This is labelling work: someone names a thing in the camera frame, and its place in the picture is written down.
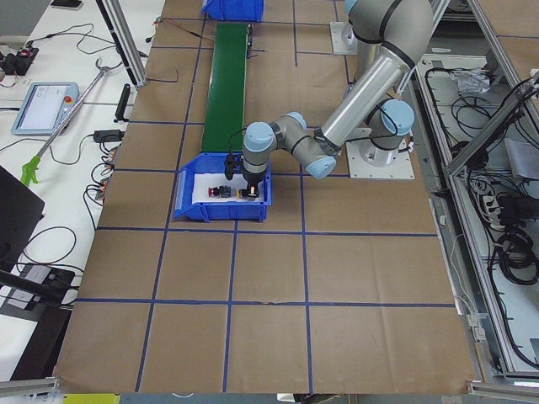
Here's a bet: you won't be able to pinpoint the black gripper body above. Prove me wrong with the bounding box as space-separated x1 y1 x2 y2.
242 167 267 188

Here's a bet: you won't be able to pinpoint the blue bin near arm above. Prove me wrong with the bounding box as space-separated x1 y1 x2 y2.
173 152 272 222
201 0 264 22

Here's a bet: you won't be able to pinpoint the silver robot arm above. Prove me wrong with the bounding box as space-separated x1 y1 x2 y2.
241 0 434 186

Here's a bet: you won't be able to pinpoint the white foam pad left bin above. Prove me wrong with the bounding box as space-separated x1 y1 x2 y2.
192 173 264 203

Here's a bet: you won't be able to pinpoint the green conveyor belt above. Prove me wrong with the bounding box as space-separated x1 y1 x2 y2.
201 23 251 152

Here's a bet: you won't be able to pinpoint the black power adapter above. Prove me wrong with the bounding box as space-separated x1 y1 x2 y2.
93 130 125 143

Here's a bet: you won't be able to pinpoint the teach pendant tablet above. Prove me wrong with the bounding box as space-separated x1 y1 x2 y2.
11 82 79 136

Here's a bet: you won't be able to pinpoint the black laptop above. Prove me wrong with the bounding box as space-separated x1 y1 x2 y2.
0 167 45 272

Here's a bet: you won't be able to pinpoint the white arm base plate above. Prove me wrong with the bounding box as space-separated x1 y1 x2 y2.
346 127 414 180
329 22 357 56

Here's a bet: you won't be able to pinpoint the black handle bar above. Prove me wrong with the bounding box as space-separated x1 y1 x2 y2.
114 83 131 123

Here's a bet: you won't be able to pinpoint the red and black conveyor wires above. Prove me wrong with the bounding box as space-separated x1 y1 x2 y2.
153 16 216 44

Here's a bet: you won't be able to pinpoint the aluminium frame post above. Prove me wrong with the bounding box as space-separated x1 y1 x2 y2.
95 0 147 88

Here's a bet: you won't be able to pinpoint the green handled reacher grabber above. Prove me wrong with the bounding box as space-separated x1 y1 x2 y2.
20 58 120 187

